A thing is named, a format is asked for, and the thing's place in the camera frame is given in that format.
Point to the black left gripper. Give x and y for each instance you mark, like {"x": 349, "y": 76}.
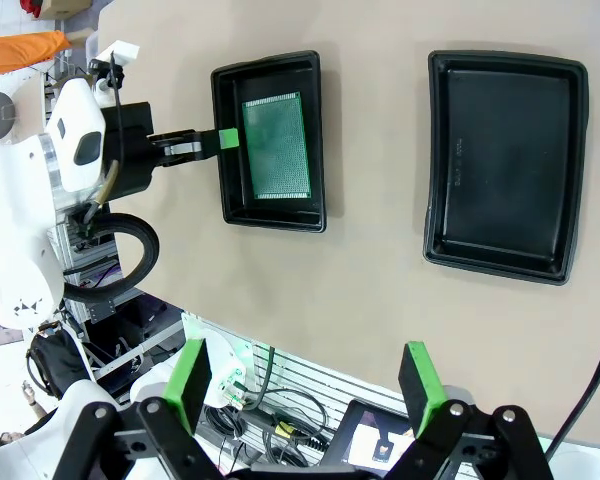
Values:
{"x": 135, "y": 145}

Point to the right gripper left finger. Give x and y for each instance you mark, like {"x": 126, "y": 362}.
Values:
{"x": 190, "y": 385}

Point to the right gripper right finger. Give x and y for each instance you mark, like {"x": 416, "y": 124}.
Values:
{"x": 420, "y": 385}

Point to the green perforated circuit board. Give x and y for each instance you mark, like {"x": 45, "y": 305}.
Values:
{"x": 275, "y": 150}

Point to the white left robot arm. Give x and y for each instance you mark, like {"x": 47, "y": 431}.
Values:
{"x": 20, "y": 225}

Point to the black plastic ESD tray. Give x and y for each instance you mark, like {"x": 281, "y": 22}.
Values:
{"x": 230, "y": 200}
{"x": 510, "y": 165}

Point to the black tablet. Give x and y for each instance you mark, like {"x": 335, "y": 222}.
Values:
{"x": 360, "y": 435}

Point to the dark-haired operator person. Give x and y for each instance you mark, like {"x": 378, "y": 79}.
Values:
{"x": 35, "y": 415}

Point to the brown cardboard box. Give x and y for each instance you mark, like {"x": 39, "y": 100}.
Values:
{"x": 65, "y": 7}

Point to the orange fabric bundle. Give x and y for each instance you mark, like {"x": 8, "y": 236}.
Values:
{"x": 20, "y": 50}

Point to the aluminium slotted base plate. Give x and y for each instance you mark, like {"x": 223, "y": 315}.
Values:
{"x": 320, "y": 380}

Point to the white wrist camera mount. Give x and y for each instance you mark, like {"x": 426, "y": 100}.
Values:
{"x": 122, "y": 52}

